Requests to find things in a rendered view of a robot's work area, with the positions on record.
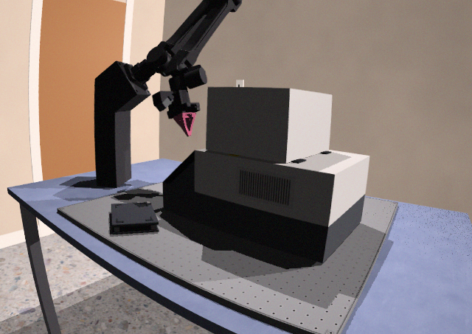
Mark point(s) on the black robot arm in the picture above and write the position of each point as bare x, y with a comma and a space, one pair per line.
185, 46

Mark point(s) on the black and white benchtop lab instrument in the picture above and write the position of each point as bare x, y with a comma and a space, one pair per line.
267, 174

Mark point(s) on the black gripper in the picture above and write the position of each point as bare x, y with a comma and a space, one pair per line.
184, 115

